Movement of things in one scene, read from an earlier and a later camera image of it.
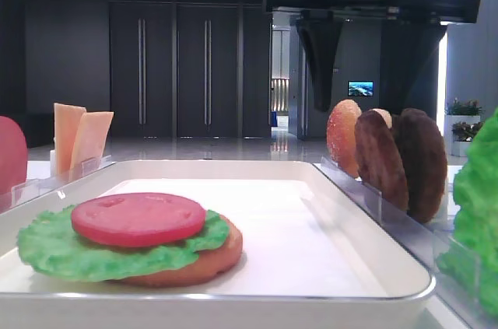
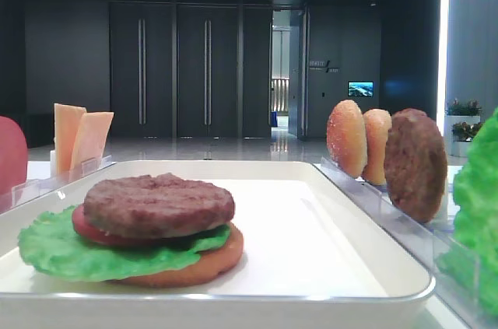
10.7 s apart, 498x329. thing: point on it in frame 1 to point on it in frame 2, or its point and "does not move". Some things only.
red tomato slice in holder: x=13 y=159 does not move
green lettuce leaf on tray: x=50 y=245 does not move
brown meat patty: x=379 y=157 to x=145 y=206
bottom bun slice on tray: x=210 y=264 does not move
